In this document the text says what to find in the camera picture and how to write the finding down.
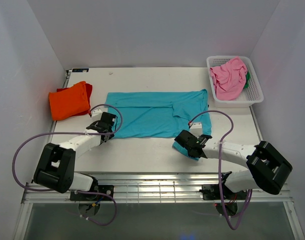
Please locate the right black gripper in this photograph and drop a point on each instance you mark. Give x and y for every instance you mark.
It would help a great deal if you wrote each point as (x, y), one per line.
(198, 136)

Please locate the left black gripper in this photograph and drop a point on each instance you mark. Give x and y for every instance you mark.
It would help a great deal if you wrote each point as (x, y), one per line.
(94, 124)

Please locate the turquoise t shirt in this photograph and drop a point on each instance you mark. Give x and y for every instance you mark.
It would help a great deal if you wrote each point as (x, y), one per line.
(159, 114)

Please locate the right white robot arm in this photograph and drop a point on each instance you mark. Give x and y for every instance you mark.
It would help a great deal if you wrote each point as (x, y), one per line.
(266, 168)

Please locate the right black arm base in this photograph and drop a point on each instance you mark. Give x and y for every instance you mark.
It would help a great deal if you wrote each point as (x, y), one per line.
(212, 192)

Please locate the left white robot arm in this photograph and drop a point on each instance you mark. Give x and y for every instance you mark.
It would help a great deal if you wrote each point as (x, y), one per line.
(56, 167)

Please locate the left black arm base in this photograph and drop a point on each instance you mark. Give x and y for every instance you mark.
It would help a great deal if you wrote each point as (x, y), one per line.
(103, 189)

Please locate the folded red t shirt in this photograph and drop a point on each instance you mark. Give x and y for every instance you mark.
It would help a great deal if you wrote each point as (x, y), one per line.
(88, 91)

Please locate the folded orange t shirt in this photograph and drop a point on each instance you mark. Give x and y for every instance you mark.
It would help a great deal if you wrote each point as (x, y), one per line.
(67, 102)

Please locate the blue table label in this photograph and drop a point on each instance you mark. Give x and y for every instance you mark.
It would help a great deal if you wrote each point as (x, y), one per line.
(80, 70)

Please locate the pink t shirt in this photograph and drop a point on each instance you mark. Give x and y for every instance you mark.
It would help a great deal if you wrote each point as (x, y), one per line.
(229, 79)

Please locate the white plastic basket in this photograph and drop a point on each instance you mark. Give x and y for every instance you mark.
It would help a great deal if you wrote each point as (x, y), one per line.
(249, 96)

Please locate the green t shirt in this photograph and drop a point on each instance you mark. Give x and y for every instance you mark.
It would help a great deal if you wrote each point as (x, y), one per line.
(247, 76)

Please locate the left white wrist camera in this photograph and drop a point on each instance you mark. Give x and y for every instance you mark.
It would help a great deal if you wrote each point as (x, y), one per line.
(96, 112)

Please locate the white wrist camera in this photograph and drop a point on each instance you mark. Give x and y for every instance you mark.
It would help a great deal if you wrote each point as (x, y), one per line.
(196, 128)
(96, 112)

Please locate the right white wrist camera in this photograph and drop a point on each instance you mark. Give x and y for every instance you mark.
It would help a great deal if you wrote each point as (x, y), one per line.
(196, 128)

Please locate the aluminium front rail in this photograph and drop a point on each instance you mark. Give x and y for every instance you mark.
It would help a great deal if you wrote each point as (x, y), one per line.
(155, 188)

